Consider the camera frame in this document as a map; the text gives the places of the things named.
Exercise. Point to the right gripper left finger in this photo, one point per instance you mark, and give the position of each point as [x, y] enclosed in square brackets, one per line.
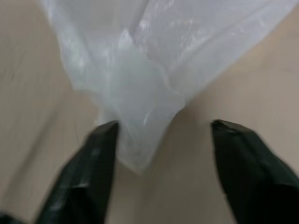
[86, 177]

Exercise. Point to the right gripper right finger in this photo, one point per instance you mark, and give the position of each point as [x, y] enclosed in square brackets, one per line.
[254, 182]

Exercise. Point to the white plastic bag red print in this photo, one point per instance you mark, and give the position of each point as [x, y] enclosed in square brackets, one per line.
[144, 70]

